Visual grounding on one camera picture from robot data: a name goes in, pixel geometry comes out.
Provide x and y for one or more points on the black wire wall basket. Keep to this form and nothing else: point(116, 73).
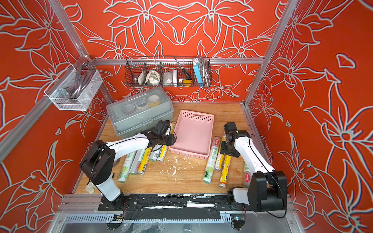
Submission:
point(169, 71)

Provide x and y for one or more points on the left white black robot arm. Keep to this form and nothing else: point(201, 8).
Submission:
point(98, 163)

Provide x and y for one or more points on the white red label wrap roll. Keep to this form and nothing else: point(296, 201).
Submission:
point(247, 176)

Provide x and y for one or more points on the blue box in wire basket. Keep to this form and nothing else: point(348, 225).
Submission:
point(197, 67)

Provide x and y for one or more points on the green white roll far left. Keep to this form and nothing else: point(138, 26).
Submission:
point(123, 176)

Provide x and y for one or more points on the silver foil wrap roll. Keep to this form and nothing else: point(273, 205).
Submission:
point(155, 153)

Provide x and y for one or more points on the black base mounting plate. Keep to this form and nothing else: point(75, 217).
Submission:
point(132, 202)

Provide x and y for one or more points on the green white wrap roll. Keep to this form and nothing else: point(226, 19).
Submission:
point(211, 160)

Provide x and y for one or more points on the white glove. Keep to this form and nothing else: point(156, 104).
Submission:
point(90, 188)

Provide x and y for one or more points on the silver green wrap roll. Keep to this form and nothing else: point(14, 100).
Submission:
point(137, 161)

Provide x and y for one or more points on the grey translucent storage box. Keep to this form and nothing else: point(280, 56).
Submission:
point(140, 112)

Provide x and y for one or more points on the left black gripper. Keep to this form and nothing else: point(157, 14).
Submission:
point(172, 141)

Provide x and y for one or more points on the yellow orange wrap roll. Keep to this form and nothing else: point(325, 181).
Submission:
point(225, 171)

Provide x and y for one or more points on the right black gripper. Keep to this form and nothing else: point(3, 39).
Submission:
point(223, 149)

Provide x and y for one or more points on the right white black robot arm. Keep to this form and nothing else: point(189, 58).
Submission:
point(267, 190)

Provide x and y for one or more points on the pink plastic basket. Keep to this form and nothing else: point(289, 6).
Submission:
point(193, 134)

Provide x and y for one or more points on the clear plastic wall bin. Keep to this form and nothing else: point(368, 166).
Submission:
point(74, 89)

